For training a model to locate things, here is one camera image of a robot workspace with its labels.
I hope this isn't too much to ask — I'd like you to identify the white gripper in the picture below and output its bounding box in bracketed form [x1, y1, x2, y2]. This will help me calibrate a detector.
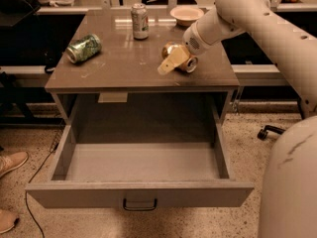
[158, 23, 211, 75]

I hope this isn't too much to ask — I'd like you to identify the crushed orange soda can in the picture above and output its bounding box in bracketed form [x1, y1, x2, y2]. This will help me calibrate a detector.
[175, 54, 198, 73]

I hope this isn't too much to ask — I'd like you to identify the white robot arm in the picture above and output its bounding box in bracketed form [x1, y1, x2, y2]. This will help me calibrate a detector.
[158, 0, 317, 238]

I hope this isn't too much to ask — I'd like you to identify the upright white green soda can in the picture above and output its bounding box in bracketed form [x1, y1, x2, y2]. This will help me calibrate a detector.
[131, 3, 149, 40]

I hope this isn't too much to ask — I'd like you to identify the grey cabinet with counter top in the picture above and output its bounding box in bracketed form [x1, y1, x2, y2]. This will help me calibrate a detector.
[44, 8, 241, 145]

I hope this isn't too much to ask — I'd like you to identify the white paper label under counter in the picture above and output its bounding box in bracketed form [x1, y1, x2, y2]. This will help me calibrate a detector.
[98, 92, 128, 103]

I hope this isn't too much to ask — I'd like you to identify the green soda can lying down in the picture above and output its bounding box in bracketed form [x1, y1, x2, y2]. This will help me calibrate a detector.
[65, 34, 102, 63]

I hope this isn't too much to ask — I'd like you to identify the open grey top drawer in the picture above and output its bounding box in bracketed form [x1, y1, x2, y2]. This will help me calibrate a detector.
[26, 120, 254, 209]

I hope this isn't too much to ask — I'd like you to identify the white bowl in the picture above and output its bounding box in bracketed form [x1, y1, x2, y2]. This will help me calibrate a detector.
[170, 6, 204, 27]

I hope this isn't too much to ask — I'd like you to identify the black office chair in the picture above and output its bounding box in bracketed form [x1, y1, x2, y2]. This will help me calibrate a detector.
[258, 125, 285, 140]

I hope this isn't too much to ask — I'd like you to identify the tan shoe upper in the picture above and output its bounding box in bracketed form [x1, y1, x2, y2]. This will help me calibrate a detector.
[0, 152, 29, 178]

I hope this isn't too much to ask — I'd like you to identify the tan shoe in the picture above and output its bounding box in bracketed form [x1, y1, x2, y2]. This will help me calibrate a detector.
[0, 209, 19, 234]
[0, 152, 29, 178]

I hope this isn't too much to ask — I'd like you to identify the tan shoe lower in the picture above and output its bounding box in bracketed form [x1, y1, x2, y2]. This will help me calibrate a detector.
[0, 209, 19, 234]

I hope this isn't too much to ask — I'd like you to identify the black drawer handle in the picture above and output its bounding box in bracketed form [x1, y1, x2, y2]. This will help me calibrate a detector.
[123, 198, 158, 211]

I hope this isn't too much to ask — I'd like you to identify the black floor cable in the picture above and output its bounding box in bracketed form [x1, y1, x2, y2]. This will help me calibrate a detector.
[24, 121, 66, 238]

